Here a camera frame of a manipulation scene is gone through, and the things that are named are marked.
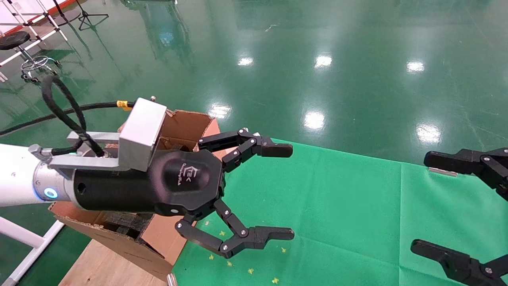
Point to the large open cardboard carton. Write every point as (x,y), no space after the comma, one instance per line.
(119,246)

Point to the black foam block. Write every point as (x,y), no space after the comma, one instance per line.
(123,222)

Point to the white pipe rack frame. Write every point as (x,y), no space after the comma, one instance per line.
(43,37)

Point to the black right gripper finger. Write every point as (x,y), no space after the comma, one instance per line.
(468,270)
(476,163)

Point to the large green tablecloth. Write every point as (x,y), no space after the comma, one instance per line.
(357,206)

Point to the white pipe table frame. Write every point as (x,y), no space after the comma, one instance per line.
(24,236)

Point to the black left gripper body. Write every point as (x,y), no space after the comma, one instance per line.
(158,190)

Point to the black tripod stand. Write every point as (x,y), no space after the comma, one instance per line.
(84,15)

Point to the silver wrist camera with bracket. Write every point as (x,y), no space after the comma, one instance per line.
(141,131)

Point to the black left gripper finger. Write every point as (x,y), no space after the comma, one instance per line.
(254,237)
(274,150)

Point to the black round swivel stool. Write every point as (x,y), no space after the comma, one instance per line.
(14,39)

